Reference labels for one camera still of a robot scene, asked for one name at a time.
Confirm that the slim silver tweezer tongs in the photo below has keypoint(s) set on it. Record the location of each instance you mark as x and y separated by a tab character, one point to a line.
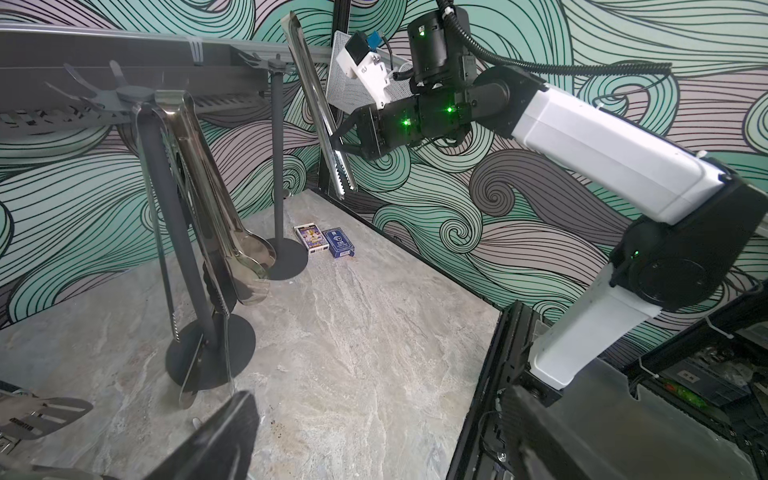
26	417

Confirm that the right grey utensil stand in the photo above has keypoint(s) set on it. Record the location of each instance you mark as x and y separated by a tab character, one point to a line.
291	256

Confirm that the black locking tongs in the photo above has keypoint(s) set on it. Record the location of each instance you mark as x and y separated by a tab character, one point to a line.
199	357

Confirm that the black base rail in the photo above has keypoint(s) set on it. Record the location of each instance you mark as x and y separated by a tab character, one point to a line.
481	452

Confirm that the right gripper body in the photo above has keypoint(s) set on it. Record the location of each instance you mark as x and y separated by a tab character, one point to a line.
439	114

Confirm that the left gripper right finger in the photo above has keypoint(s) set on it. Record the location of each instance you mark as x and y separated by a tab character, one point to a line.
540	446

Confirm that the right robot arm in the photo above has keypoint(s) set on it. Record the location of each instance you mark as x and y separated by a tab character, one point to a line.
512	224

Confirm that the grey utensil stand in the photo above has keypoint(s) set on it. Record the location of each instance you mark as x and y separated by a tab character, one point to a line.
291	256
222	263

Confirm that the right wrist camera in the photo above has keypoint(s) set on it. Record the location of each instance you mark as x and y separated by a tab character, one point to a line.
360	76

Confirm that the blue playing card box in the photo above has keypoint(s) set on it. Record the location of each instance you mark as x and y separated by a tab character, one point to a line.
339	243

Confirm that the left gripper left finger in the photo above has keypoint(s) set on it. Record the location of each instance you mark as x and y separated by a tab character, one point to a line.
221	448

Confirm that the middle grey utensil stand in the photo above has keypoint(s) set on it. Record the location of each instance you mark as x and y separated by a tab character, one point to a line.
222	263

